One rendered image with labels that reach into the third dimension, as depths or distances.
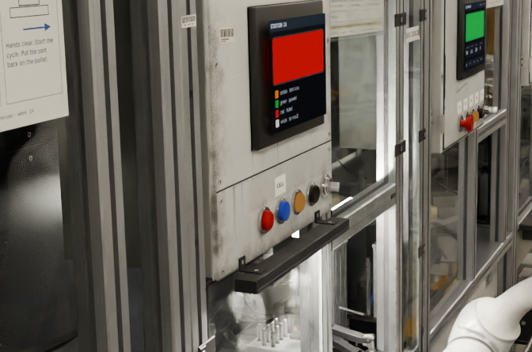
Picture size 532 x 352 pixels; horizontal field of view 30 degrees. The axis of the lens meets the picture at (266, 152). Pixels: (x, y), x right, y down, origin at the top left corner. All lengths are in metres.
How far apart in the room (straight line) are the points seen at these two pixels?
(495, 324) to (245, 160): 0.78
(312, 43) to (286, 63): 0.10
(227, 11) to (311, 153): 0.37
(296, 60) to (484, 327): 0.76
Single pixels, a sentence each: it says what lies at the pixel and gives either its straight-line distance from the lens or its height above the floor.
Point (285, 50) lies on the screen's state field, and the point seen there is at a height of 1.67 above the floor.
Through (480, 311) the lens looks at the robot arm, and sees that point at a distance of 2.01.
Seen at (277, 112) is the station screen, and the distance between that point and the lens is 1.42.
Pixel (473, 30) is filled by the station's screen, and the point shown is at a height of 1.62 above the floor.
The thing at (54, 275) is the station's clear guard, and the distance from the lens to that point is 1.08.
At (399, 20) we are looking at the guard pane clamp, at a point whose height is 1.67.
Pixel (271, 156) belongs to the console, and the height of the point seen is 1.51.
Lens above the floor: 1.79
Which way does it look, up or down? 11 degrees down
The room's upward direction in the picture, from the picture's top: 1 degrees counter-clockwise
